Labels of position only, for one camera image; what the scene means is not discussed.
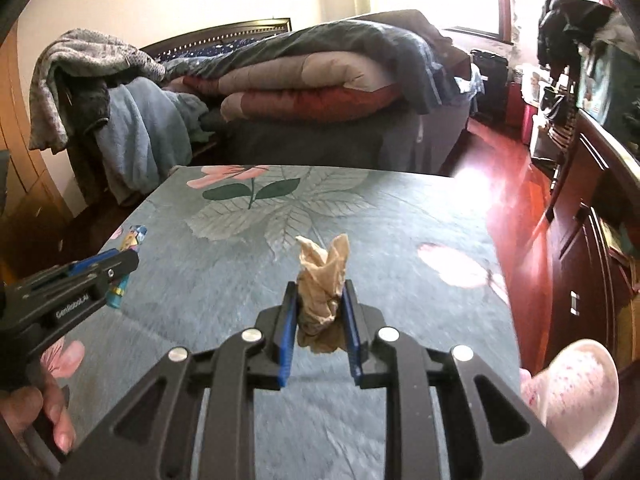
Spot dark wooden dresser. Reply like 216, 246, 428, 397
547, 110, 640, 361

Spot teal floral tablecloth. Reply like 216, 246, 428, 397
37, 164, 523, 480

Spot black suitcase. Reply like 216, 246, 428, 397
470, 49, 508, 123

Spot folded quilts pile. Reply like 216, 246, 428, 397
162, 12, 473, 113

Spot bed with dark sheet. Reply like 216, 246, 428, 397
220, 95, 473, 176

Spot brown tissue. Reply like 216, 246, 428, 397
295, 234, 352, 353

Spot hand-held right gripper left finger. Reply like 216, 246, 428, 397
57, 280, 301, 480

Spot teal printed box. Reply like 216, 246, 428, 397
577, 42, 640, 136

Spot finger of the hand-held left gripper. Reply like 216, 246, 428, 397
67, 249, 141, 283

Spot grey and red folded comforter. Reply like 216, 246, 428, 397
182, 52, 401, 123

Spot orange wooden wardrobe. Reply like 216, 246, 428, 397
0, 25, 76, 271

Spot clothes draped on chair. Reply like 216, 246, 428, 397
29, 29, 166, 153

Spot light blue fleece blanket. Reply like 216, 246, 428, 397
95, 77, 211, 206

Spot pink patterned slipper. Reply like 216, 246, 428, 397
520, 338, 621, 468

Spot person's left hand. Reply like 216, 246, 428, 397
0, 360, 77, 453

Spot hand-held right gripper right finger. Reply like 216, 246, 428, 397
342, 280, 583, 480

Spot black jacket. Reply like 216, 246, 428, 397
62, 77, 111, 191

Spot small colourful teal packet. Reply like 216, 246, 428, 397
107, 225, 149, 311

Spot hanging dark clothes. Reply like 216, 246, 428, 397
537, 0, 616, 68

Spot dark wooden headboard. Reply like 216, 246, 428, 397
140, 17, 292, 61

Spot white basket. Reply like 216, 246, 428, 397
520, 65, 548, 103

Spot pink storage bin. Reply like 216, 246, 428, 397
521, 102, 538, 146

